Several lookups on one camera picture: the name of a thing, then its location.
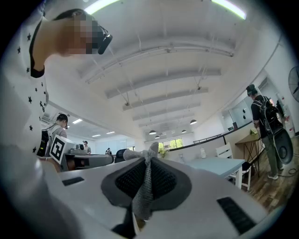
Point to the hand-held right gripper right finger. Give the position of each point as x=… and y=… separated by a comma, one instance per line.
x=198, y=198

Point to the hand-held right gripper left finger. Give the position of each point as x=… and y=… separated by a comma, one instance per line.
x=88, y=191

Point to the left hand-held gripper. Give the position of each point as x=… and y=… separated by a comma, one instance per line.
x=58, y=149

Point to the grey cloth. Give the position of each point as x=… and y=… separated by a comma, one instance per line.
x=144, y=186

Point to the person's left forearm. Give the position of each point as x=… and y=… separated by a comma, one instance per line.
x=47, y=163

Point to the black office chair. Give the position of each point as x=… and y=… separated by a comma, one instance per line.
x=120, y=155

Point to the white dotted bottle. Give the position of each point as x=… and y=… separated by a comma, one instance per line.
x=203, y=153

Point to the white wooden chair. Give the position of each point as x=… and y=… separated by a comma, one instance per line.
x=224, y=150

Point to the black bag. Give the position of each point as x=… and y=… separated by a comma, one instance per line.
x=246, y=166

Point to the large background window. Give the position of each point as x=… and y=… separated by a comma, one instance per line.
x=171, y=143

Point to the person's white star-print shirt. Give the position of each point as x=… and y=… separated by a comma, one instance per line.
x=18, y=93

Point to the person's neck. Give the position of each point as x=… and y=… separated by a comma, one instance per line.
x=53, y=39

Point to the long ceiling light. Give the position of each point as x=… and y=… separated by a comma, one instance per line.
x=100, y=6
x=231, y=8

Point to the white partition with black rail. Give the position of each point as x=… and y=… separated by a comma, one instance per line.
x=191, y=151

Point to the black pedestal fan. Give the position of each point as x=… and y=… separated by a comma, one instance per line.
x=283, y=149

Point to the black head-worn camera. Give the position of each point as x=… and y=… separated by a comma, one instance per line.
x=105, y=44

